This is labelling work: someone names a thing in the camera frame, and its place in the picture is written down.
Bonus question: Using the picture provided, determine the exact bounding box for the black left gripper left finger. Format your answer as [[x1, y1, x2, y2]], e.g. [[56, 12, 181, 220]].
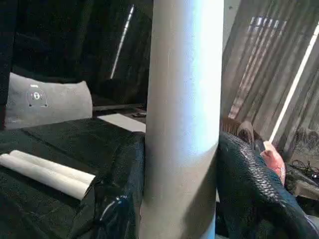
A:
[[94, 135, 147, 239]]

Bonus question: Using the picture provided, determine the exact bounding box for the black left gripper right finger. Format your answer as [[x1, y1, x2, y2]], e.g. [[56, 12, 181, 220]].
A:
[[215, 130, 319, 239]]

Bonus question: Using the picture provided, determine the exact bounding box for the pink rounded object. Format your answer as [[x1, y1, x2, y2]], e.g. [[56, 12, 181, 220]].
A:
[[260, 140, 287, 180]]

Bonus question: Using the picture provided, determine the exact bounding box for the white flat board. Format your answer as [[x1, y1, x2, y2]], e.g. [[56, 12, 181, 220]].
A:
[[97, 113, 147, 134]]

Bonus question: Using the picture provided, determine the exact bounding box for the black work mat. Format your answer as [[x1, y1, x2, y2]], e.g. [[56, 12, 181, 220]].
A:
[[0, 118, 147, 239]]

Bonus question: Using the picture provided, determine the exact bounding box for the dark wood side table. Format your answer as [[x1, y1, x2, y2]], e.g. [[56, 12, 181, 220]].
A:
[[92, 104, 147, 118]]

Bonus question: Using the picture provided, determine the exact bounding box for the grey cushion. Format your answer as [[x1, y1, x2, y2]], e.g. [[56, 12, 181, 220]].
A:
[[4, 72, 94, 130]]

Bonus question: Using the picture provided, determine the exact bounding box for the grey curtain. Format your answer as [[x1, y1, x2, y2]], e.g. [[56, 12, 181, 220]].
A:
[[219, 0, 319, 160]]

